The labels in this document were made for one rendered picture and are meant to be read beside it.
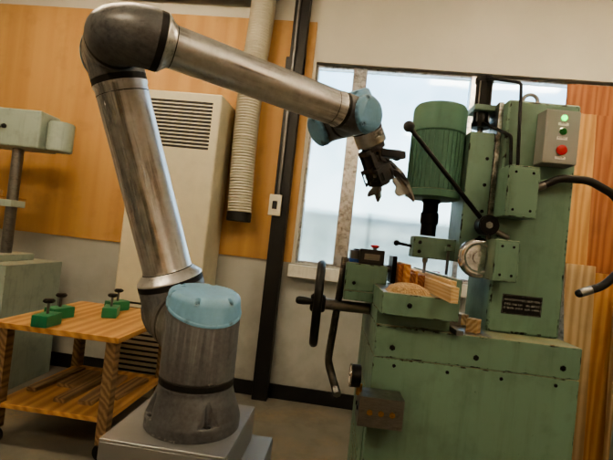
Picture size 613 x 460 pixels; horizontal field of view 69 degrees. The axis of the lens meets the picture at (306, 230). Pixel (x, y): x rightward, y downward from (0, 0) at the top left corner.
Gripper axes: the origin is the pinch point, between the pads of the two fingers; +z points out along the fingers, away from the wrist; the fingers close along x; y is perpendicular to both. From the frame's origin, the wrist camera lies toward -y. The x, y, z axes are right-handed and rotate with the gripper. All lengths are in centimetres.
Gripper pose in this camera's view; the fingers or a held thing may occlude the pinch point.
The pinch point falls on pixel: (397, 201)
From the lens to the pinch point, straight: 143.9
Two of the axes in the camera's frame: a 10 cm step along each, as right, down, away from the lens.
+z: 3.7, 8.7, 3.3
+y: -7.1, 4.9, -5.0
